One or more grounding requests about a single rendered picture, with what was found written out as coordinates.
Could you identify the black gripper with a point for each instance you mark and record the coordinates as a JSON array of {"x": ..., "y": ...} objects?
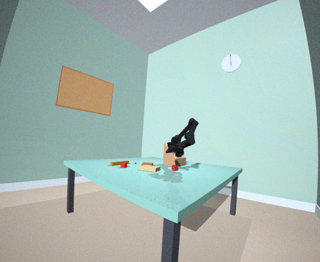
[{"x": 179, "y": 147}]

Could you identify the orange long bar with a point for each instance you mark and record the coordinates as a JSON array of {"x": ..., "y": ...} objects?
[{"x": 118, "y": 162}]

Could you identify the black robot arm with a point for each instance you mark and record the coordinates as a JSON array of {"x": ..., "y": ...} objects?
[{"x": 189, "y": 136}]

